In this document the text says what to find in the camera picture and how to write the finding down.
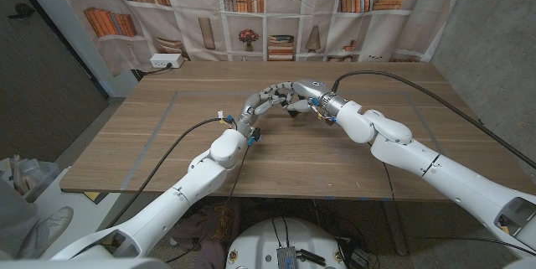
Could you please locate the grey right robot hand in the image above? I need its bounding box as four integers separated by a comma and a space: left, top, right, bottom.
286, 78, 351, 118

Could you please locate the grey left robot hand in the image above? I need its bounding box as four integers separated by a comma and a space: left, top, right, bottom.
237, 80, 296, 137

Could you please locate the black velcro strap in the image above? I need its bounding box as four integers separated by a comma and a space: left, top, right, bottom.
274, 87, 302, 118

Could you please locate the white power strip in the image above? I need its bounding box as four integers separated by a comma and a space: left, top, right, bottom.
149, 53, 185, 70

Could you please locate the printed bookshelf backdrop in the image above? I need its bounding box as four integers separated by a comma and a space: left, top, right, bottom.
48, 0, 470, 78

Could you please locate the purple brown cloth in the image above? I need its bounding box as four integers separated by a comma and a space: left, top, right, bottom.
169, 199, 242, 269

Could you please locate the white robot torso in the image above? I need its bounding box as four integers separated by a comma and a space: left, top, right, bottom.
224, 217, 348, 269

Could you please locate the grey table leg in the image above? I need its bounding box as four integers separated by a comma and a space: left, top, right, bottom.
383, 200, 408, 256

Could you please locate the grey finned box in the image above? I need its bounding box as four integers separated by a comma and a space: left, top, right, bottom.
276, 246, 297, 269

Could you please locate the black device on torso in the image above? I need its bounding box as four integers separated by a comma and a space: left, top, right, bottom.
296, 249, 327, 266

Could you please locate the dark door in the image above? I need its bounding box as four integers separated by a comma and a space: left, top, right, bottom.
0, 0, 110, 163

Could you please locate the clear plastic container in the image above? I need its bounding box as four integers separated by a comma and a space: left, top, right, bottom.
0, 154, 60, 203

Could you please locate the white shoe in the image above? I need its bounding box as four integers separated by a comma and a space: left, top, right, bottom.
16, 205, 75, 260

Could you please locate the person in grey clothing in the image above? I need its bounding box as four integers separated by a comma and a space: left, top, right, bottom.
0, 179, 39, 256

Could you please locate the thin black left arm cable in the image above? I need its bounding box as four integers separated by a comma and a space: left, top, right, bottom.
163, 142, 251, 264

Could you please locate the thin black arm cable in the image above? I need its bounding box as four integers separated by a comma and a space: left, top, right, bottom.
380, 160, 398, 202
163, 142, 251, 264

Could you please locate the black power strip cord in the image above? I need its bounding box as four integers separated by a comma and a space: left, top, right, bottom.
130, 63, 173, 81

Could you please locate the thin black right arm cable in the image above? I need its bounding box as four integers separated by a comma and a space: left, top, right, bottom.
380, 160, 398, 202

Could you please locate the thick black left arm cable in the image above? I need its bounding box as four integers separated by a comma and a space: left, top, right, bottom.
104, 116, 238, 230

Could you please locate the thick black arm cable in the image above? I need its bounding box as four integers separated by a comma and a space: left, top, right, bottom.
104, 116, 238, 230
331, 70, 536, 172

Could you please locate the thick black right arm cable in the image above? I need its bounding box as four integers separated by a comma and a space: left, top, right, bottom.
331, 70, 536, 172

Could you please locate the black door handle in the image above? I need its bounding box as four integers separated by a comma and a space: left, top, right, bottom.
7, 3, 37, 20

